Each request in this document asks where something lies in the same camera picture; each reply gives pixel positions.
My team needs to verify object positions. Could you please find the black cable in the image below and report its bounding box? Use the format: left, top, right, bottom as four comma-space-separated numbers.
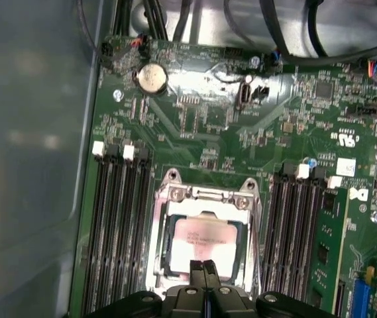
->
141, 0, 170, 41
259, 0, 377, 66
305, 0, 329, 58
75, 0, 116, 67

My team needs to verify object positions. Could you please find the internal USB port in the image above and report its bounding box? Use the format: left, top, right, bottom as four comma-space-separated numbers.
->
236, 82, 252, 112

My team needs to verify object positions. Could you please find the green motherboard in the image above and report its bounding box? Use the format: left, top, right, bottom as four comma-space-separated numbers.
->
72, 34, 377, 318

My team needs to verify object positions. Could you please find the black PC case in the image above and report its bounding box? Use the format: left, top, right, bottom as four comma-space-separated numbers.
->
0, 0, 377, 318

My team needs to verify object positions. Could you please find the black expansion slot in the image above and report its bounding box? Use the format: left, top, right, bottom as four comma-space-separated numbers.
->
333, 280, 347, 317

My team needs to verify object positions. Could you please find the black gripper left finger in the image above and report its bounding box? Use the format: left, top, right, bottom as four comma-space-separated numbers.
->
84, 260, 207, 318

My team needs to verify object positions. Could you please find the silver CPU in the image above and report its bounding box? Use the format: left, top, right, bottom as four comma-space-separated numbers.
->
166, 213, 242, 282

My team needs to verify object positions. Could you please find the metal socket cover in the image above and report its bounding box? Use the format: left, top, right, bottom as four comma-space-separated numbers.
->
154, 185, 262, 294

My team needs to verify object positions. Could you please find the round coin battery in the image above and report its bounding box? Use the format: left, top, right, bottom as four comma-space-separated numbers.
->
136, 62, 170, 97

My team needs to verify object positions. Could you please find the green RAM stick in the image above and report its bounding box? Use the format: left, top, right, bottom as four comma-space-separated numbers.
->
313, 188, 350, 318

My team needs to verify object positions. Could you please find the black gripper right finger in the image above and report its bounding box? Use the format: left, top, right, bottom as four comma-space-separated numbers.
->
204, 259, 339, 318

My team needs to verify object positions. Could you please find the blue expansion slot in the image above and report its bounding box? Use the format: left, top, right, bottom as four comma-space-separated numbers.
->
353, 276, 372, 318

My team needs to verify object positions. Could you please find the metal locking lever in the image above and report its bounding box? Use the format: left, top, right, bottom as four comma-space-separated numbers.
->
253, 195, 264, 299

